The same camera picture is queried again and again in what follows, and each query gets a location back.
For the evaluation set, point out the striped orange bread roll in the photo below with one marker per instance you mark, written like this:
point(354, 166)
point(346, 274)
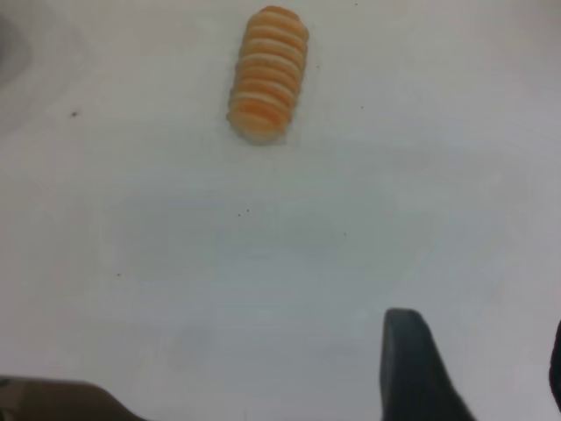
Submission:
point(267, 74)

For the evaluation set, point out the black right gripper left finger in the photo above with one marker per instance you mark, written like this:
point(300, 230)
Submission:
point(412, 377)

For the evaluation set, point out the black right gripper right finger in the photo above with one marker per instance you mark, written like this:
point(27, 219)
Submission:
point(556, 373)

